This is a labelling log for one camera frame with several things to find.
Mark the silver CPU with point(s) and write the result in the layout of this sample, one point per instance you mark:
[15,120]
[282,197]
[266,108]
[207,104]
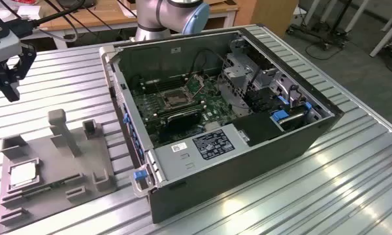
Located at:
[24,175]

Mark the thin metal locking lever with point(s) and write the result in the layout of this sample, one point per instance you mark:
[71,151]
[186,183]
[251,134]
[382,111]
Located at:
[155,86]

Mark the green motherboard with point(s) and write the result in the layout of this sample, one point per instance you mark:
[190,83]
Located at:
[215,102]

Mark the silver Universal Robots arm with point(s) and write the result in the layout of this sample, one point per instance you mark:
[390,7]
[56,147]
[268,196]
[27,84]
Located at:
[156,14]

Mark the blue slot retainer strip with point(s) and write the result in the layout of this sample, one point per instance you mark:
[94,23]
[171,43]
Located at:
[126,117]

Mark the black monitor base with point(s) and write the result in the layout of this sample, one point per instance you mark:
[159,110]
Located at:
[82,3]

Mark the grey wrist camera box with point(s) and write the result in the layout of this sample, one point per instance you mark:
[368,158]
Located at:
[3,46]

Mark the hard disk in blue carrier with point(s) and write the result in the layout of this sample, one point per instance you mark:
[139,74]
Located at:
[278,116]

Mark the green RAM stick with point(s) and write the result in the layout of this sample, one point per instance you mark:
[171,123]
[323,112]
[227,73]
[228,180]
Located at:
[52,185]

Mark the grey metal drive cage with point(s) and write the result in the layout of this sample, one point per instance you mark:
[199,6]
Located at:
[236,73]

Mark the blue disk carrier tab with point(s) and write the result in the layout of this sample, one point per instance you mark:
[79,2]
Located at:
[307,106]
[282,100]

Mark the white table frame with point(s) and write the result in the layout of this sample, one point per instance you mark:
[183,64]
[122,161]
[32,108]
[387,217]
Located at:
[355,17]
[383,39]

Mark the blue case latch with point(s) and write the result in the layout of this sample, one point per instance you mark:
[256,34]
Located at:
[140,176]

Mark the black expansion card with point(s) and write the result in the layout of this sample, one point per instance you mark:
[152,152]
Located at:
[184,120]

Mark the grey power supply unit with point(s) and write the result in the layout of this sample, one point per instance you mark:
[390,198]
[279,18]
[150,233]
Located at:
[183,161]

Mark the black plastic shroud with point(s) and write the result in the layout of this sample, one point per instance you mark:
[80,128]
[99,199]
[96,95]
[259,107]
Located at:
[255,129]

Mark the CPU socket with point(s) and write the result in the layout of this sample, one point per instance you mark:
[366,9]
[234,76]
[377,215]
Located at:
[176,98]

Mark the grey parts rack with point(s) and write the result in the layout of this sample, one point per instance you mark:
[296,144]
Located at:
[72,171]

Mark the black wheeled stand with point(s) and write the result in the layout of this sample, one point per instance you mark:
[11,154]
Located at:
[328,39]

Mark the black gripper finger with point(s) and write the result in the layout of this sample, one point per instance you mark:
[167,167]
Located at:
[27,63]

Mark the wooden cabinet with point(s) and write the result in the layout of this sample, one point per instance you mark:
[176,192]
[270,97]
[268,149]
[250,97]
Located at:
[274,14]

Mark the open black PC case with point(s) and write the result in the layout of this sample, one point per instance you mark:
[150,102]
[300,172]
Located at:
[232,183]

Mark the wooden desk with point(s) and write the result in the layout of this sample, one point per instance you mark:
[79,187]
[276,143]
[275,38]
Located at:
[118,14]

